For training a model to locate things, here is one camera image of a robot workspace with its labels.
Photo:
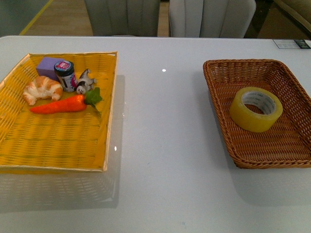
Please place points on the grey chair right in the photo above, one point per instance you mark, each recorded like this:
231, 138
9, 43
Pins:
210, 18

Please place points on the small black lidded jar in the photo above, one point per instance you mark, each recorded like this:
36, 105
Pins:
66, 75

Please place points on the small toy dog figurine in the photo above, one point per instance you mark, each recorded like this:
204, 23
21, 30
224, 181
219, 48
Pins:
85, 83

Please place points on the brown wicker basket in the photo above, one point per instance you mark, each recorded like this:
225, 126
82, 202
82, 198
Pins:
287, 143

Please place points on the yellow woven basket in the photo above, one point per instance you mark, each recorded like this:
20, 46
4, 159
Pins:
60, 142

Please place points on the purple foam block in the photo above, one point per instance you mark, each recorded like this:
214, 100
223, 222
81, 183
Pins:
46, 67

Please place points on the toy croissant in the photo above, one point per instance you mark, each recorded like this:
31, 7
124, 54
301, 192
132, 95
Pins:
42, 87

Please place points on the clear packing tape roll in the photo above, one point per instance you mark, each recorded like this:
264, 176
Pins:
255, 109

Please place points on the grey chair left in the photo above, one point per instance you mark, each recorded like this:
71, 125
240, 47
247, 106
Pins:
123, 17

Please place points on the grey chair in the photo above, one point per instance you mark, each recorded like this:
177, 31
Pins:
210, 18
123, 17

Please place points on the orange toy carrot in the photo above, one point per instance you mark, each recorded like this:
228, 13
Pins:
75, 103

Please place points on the black white label sticker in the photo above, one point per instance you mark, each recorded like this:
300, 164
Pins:
291, 44

